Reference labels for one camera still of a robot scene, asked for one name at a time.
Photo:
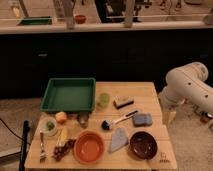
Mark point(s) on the black and white brush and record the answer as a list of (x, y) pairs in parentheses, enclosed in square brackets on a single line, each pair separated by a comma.
[(109, 124)]

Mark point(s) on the metal fork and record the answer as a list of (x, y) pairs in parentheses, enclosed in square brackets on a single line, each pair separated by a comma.
[(42, 150)]

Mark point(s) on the green plastic cup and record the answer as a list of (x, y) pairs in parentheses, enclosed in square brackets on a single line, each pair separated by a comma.
[(103, 100)]

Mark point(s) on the background green tray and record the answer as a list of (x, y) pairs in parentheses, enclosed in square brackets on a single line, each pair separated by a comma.
[(46, 20)]

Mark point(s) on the red orange bowl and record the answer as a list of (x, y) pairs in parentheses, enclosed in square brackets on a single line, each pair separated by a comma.
[(89, 147)]

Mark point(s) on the dark brown bowl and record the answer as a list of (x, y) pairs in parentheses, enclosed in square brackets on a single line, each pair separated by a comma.
[(143, 145)]

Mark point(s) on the orange fruit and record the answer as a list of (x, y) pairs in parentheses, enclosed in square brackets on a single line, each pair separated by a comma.
[(61, 117)]

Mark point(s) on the blue sponge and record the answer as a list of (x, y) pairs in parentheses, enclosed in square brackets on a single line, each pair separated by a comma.
[(142, 120)]

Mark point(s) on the brown grape bunch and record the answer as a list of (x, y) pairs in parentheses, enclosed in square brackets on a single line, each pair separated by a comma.
[(60, 152)]

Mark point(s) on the light blue cloth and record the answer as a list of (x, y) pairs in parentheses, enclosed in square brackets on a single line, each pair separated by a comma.
[(119, 139)]

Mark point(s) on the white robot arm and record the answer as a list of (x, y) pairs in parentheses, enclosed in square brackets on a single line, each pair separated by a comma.
[(186, 83)]

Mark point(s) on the black stand pole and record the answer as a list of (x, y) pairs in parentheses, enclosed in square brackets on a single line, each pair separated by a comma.
[(24, 143)]

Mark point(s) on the wooden block eraser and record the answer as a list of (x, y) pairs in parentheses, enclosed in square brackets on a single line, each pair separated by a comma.
[(122, 101)]

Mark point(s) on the small clear glass bowl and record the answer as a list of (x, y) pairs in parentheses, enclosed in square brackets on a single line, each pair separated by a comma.
[(48, 126)]

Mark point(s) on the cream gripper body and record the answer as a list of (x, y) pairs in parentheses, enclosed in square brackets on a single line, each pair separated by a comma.
[(168, 115)]

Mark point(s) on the yellow corn cob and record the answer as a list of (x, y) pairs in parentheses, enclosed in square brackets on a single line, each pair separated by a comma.
[(63, 137)]

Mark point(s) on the green plastic tray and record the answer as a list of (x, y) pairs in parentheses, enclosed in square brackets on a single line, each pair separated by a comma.
[(72, 95)]

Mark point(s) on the background red bowl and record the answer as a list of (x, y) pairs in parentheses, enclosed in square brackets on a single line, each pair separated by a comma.
[(80, 19)]

